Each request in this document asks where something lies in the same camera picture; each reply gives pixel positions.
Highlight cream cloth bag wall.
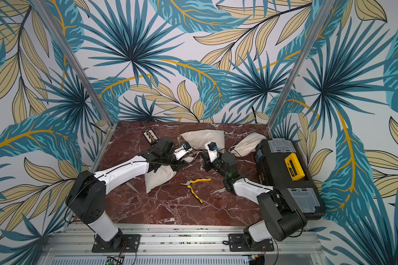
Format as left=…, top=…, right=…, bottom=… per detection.
left=144, top=157, right=194, bottom=193

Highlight cream cloth soil bag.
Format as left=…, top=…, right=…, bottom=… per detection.
left=180, top=130, right=225, bottom=150

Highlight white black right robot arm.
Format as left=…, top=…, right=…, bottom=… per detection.
left=201, top=150, right=307, bottom=244

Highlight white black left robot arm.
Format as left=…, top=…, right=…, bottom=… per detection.
left=65, top=138, right=192, bottom=252

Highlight cream cloth bag back right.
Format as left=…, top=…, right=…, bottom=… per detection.
left=229, top=132, right=266, bottom=157

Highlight black charger board with leads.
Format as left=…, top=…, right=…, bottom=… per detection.
left=142, top=128, right=159, bottom=145

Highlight black yellow toolbox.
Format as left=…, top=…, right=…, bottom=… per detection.
left=255, top=138, right=326, bottom=220

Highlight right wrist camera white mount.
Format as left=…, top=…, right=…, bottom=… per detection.
left=205, top=142, right=218, bottom=163

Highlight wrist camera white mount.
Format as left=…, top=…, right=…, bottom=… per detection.
left=205, top=142, right=218, bottom=163
left=173, top=142, right=193, bottom=161

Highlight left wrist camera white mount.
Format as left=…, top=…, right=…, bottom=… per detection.
left=173, top=142, right=193, bottom=161

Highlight yellow handled pliers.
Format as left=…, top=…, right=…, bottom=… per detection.
left=180, top=178, right=212, bottom=204

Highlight black handled scissors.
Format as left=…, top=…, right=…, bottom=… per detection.
left=126, top=182, right=139, bottom=193

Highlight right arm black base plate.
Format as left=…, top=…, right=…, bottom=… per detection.
left=222, top=221, right=274, bottom=253

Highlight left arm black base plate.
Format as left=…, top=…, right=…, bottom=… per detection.
left=92, top=231, right=141, bottom=254

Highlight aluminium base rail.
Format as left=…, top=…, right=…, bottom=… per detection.
left=38, top=224, right=328, bottom=265

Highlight right aluminium frame post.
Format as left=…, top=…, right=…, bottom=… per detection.
left=267, top=1, right=335, bottom=138

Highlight aluminium frame post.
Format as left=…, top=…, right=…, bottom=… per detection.
left=32, top=0, right=113, bottom=127
left=267, top=1, right=335, bottom=138

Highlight left aluminium frame post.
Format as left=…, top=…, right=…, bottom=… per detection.
left=32, top=0, right=113, bottom=127

